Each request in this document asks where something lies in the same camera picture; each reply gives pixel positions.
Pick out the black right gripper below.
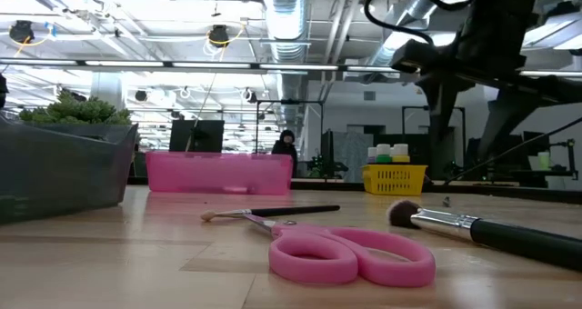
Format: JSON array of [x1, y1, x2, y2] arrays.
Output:
[[390, 0, 582, 182]]

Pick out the yellow paint bottle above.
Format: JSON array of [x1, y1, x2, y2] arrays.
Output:
[[391, 143, 411, 164]]

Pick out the green paint bottle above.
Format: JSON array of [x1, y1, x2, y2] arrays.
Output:
[[375, 143, 394, 164]]

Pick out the thick black makeup brush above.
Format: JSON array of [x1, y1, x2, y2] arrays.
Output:
[[387, 199, 582, 273]]

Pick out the pink handled scissors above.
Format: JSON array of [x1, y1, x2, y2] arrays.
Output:
[[243, 213, 437, 288]]

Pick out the black paintbrush tan tip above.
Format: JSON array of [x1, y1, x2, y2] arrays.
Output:
[[199, 204, 341, 223]]

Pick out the black ceiling spotlight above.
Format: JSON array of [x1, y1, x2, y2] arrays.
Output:
[[8, 20, 35, 45], [208, 25, 231, 49]]

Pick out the black computer monitor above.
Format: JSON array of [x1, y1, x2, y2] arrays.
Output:
[[168, 119, 226, 154], [522, 130, 551, 158], [497, 133, 524, 174]]

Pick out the yellow plastic basket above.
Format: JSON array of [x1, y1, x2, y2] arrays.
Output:
[[361, 164, 428, 197]]

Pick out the grey fabric panel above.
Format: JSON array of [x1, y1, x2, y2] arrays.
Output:
[[334, 131, 374, 183]]

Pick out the person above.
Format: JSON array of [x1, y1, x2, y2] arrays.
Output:
[[271, 129, 299, 177]]

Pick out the pink plastic tray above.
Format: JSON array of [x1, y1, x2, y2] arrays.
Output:
[[145, 151, 295, 196]]

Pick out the green artificial plant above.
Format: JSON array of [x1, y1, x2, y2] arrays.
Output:
[[17, 89, 137, 126]]

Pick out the grey plastic bin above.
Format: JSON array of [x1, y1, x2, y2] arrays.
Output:
[[0, 117, 139, 224]]

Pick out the silver ventilation duct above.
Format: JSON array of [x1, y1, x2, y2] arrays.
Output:
[[261, 0, 315, 128]]

